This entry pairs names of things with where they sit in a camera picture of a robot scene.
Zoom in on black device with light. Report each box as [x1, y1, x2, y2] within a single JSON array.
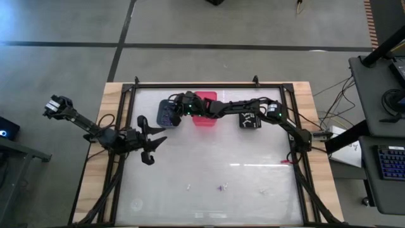
[[0, 116, 20, 142]]

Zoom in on black laptop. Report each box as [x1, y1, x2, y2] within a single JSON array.
[[388, 47, 405, 89]]

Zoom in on black desk brace bar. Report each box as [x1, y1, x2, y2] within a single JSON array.
[[324, 119, 370, 155]]

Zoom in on black diagonal pole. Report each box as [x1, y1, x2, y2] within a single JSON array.
[[360, 24, 405, 68]]

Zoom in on black metal table frame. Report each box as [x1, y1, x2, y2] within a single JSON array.
[[96, 82, 320, 228]]

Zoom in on white box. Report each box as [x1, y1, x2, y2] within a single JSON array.
[[328, 125, 347, 137]]

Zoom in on thin black floor cables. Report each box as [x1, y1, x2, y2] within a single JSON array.
[[313, 75, 357, 127]]

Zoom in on grey metal cart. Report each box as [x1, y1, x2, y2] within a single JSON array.
[[0, 137, 52, 228]]

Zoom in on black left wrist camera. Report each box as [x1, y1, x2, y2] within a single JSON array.
[[141, 151, 156, 166]]

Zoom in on black cable bundle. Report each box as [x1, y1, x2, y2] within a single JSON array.
[[71, 148, 127, 227], [292, 158, 344, 227]]

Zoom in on white glossy table mat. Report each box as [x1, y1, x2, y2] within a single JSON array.
[[114, 87, 304, 226]]

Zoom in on grey-blue plastic bin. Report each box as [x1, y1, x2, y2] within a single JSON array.
[[156, 99, 178, 129]]

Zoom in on dark grey desk top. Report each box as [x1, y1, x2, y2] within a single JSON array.
[[348, 55, 405, 140], [359, 136, 405, 216]]

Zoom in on pink plastic bin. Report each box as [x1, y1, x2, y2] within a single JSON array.
[[192, 91, 218, 127]]

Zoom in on black headphones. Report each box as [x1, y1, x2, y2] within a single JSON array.
[[380, 88, 405, 124]]

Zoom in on backlit black keyboard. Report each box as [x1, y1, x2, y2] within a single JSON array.
[[376, 144, 405, 181]]

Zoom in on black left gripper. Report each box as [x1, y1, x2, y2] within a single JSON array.
[[125, 115, 168, 153]]

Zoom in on white paper sheet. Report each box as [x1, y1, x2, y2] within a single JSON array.
[[330, 139, 362, 168]]

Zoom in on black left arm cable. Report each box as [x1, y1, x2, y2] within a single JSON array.
[[96, 113, 134, 132]]

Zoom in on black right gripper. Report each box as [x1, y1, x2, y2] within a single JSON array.
[[170, 91, 206, 117]]

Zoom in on dark mat with orange edge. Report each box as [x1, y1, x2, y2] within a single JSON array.
[[363, 0, 405, 50]]

